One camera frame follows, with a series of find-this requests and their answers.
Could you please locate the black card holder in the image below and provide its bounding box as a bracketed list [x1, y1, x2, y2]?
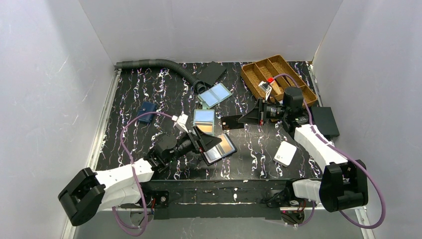
[202, 133, 237, 166]

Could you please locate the orange credit card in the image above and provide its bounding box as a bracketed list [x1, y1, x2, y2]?
[217, 134, 235, 155]

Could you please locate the green card holder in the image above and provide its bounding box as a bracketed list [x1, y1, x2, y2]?
[193, 109, 215, 135]
[198, 83, 232, 109]

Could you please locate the black VIP card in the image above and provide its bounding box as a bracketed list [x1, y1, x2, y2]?
[220, 115, 244, 130]

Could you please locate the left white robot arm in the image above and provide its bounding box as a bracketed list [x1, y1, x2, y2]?
[58, 126, 222, 226]

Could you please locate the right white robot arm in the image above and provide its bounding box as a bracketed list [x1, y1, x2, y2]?
[238, 87, 368, 212]

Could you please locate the black box right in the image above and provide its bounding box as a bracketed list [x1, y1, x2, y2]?
[311, 107, 340, 139]

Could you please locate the wooden piece in tray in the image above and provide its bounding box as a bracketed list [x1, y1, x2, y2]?
[270, 80, 284, 96]

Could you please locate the white box with code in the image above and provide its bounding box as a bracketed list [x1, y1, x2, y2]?
[273, 141, 297, 167]

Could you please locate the wicker divided tray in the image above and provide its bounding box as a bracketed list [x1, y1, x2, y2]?
[240, 55, 317, 107]

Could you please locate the blue snap wallet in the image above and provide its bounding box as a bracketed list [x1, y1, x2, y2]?
[137, 102, 157, 124]

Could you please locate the black square pad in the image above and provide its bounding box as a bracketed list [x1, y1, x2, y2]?
[198, 61, 226, 87]

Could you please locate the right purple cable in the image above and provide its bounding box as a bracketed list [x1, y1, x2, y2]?
[272, 73, 386, 230]

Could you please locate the purple cable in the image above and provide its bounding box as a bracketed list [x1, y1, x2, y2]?
[272, 73, 386, 230]
[112, 112, 175, 237]

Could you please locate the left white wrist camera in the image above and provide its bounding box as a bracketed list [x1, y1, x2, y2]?
[172, 114, 189, 133]

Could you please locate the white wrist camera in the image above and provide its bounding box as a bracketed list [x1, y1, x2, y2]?
[172, 114, 189, 133]
[258, 78, 276, 100]

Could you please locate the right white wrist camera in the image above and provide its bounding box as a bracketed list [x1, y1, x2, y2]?
[258, 78, 276, 100]

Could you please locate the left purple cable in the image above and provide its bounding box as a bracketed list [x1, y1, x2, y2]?
[112, 112, 175, 237]

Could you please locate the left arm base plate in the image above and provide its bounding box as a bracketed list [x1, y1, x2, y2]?
[120, 190, 170, 209]

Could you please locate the grey corrugated hose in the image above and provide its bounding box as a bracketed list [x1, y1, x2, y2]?
[116, 59, 209, 95]

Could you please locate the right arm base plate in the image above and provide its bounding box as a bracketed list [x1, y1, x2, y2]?
[260, 189, 309, 211]

